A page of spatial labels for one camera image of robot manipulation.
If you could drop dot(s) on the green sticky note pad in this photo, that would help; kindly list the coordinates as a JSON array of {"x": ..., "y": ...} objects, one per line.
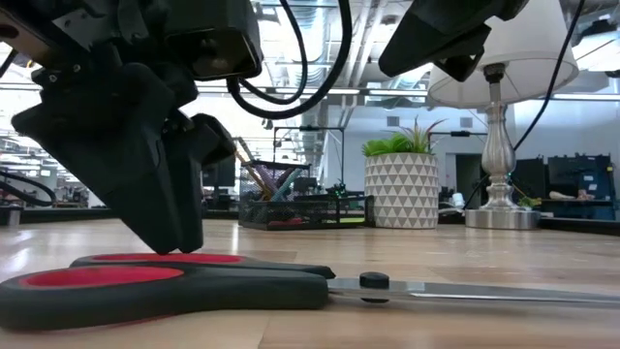
[{"x": 349, "y": 220}]

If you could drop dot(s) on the black mesh desk organizer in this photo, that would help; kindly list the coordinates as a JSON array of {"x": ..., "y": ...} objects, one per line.
[{"x": 310, "y": 211}]

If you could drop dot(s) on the teal pen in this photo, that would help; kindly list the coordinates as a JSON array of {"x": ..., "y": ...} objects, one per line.
[{"x": 288, "y": 184}]

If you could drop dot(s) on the thin black background stand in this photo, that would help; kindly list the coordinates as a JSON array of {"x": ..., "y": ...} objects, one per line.
[{"x": 310, "y": 128}]

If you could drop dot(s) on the purple pen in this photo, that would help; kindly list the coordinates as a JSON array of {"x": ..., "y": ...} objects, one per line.
[{"x": 269, "y": 179}]

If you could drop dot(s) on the green succulent in patterned pot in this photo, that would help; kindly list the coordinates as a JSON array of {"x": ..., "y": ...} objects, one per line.
[{"x": 402, "y": 189}]

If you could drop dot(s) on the white background cup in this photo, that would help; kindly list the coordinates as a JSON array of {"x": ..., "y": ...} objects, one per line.
[{"x": 455, "y": 201}]

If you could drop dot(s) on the red and black scissors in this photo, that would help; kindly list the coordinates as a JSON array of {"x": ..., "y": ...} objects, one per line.
[{"x": 194, "y": 295}]

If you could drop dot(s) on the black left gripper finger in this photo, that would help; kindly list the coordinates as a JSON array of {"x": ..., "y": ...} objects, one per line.
[
  {"x": 186, "y": 194},
  {"x": 111, "y": 145}
]

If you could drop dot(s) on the small silver cup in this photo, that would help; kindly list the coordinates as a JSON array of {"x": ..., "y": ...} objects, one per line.
[{"x": 12, "y": 215}]

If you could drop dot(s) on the blue and black storage cabinet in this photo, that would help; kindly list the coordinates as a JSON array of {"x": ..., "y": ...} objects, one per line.
[{"x": 581, "y": 179}]

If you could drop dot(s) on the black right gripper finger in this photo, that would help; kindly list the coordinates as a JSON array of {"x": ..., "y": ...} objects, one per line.
[{"x": 436, "y": 41}]

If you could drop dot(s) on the white shade silver table lamp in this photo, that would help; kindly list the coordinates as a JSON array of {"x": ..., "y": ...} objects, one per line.
[{"x": 499, "y": 145}]

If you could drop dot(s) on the black background monitor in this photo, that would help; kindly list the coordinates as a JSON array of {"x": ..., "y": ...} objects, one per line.
[{"x": 220, "y": 174}]

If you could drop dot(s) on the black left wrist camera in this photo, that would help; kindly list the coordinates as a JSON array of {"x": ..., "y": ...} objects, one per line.
[{"x": 213, "y": 29}]

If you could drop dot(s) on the yellow pencil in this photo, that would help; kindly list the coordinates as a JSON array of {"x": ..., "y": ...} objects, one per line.
[{"x": 252, "y": 174}]

